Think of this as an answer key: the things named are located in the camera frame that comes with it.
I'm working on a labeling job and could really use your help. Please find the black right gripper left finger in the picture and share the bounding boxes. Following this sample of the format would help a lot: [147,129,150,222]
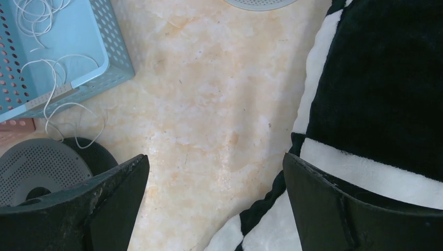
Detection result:
[1,154,149,250]

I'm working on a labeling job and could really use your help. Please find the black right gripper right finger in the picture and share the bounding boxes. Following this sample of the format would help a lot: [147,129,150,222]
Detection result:
[283,153,442,250]

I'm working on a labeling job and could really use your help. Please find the black cable spool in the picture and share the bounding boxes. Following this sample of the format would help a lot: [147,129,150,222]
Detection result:
[1,137,118,207]

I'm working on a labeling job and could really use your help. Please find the black white checkered pillow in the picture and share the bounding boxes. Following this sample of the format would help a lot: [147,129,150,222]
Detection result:
[207,1,442,250]

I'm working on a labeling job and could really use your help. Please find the pink perforated plastic basket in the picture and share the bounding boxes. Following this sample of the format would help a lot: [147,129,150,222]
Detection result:
[1,118,36,146]

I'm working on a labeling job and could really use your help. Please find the blue perforated plastic basket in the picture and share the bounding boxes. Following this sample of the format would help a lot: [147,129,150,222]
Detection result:
[1,1,135,121]

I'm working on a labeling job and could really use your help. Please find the grey cable spool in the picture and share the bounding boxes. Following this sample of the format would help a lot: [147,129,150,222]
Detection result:
[225,0,297,12]

